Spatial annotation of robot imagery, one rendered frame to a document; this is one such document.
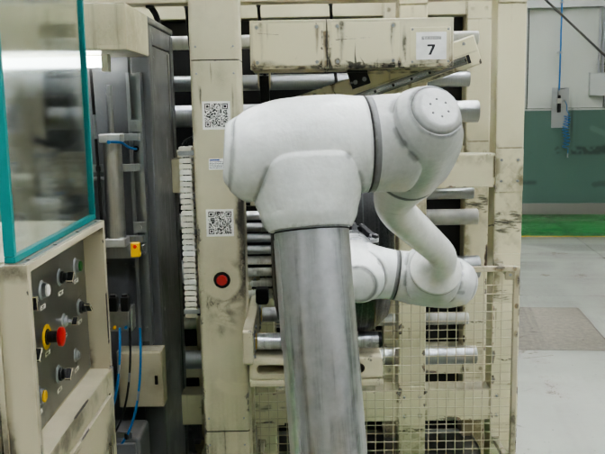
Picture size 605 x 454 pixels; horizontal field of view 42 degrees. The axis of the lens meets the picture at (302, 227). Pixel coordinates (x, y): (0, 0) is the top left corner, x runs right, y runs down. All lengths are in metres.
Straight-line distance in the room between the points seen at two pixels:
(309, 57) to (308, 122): 1.40
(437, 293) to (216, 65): 0.93
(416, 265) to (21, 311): 0.73
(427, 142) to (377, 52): 1.41
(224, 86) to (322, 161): 1.17
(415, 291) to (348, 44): 1.04
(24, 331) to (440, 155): 0.81
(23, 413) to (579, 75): 10.34
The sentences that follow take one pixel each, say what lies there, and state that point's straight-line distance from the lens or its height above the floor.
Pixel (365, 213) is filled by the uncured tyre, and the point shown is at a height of 1.27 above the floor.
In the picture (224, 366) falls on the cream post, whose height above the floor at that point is 0.81.
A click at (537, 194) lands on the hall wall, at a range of 11.27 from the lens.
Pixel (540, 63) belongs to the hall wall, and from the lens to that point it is 11.28.
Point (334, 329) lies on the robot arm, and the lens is 1.01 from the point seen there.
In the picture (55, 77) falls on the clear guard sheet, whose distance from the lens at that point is 1.74.
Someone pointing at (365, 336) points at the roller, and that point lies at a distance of 2.16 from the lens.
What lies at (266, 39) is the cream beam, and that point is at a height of 1.73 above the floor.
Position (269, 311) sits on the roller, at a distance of 2.43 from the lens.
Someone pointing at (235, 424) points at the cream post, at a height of 0.64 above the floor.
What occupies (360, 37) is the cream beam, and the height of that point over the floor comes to 1.73.
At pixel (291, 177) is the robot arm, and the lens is 0.99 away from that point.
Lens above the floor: 1.53
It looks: 9 degrees down
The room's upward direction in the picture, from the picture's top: 1 degrees counter-clockwise
